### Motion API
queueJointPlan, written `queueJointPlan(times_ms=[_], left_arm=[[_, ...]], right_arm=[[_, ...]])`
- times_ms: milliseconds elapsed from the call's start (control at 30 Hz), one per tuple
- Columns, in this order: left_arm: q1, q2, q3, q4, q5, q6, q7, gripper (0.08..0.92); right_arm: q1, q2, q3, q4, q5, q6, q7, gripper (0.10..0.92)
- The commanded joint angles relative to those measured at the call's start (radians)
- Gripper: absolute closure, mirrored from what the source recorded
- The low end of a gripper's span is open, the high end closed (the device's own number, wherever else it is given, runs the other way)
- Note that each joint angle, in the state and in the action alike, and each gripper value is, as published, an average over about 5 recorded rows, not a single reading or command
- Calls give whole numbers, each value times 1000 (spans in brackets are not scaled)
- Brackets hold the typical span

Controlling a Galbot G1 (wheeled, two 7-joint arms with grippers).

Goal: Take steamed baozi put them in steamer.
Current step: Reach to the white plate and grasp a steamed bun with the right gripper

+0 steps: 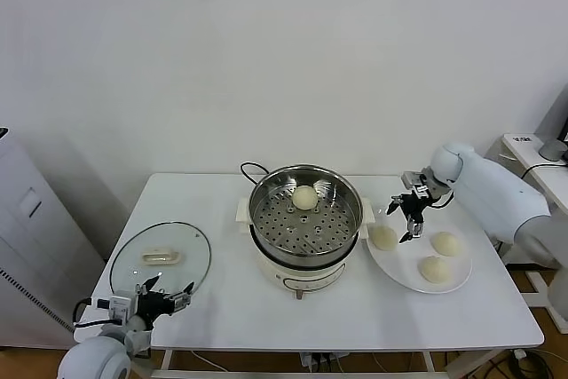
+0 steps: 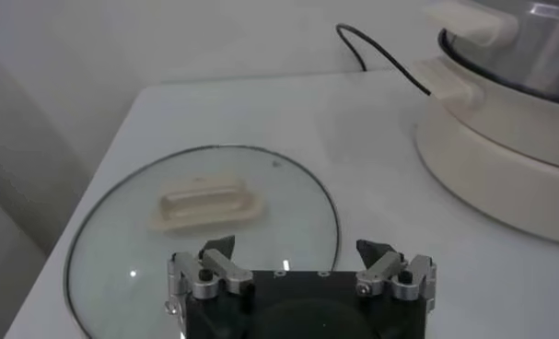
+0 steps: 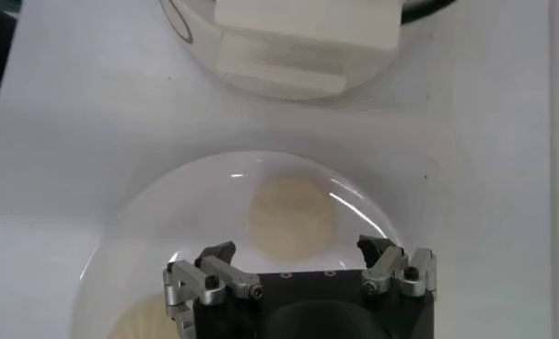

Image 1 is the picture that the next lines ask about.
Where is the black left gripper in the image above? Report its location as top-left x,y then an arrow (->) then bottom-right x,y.
136,274 -> 195,323

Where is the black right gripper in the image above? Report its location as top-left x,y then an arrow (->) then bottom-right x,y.
385,191 -> 434,246

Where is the white steamed baozi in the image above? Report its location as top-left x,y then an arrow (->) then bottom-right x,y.
430,231 -> 462,258
370,225 -> 399,251
291,185 -> 320,211
417,256 -> 453,285

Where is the round glass pot lid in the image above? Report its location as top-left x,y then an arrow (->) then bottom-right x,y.
109,220 -> 212,304

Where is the stainless steel steamer basket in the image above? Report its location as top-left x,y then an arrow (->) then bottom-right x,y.
247,164 -> 365,265

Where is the white round plate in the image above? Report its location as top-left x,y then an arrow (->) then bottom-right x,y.
363,202 -> 474,295

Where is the cream electric cooker base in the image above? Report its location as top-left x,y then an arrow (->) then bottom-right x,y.
234,195 -> 376,302

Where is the white side desk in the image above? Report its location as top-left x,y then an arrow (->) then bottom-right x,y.
483,132 -> 568,336

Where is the white grey floor cabinet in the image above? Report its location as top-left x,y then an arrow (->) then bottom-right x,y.
0,126 -> 107,349

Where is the grey round desk object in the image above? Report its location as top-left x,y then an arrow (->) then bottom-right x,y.
537,138 -> 567,161

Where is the white power strip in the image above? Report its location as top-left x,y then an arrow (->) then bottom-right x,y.
299,351 -> 350,371

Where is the grey monitor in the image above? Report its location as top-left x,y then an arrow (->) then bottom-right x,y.
534,85 -> 568,145

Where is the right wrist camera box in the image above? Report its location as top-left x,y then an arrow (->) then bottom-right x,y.
401,168 -> 438,196

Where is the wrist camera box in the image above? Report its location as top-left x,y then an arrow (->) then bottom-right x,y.
401,168 -> 438,196
93,293 -> 138,322

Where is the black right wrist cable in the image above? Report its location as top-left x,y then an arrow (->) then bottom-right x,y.
432,190 -> 454,210

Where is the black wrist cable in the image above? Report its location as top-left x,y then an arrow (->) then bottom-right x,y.
432,190 -> 454,210
72,298 -> 112,331

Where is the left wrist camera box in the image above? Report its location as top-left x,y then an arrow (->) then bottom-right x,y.
93,293 -> 138,322

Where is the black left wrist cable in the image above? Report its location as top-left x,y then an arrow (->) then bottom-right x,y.
72,298 -> 112,331

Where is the black cooker power cord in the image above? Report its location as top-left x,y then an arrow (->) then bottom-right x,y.
240,162 -> 270,187

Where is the black power adapter with cable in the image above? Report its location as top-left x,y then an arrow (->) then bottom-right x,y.
521,162 -> 568,181

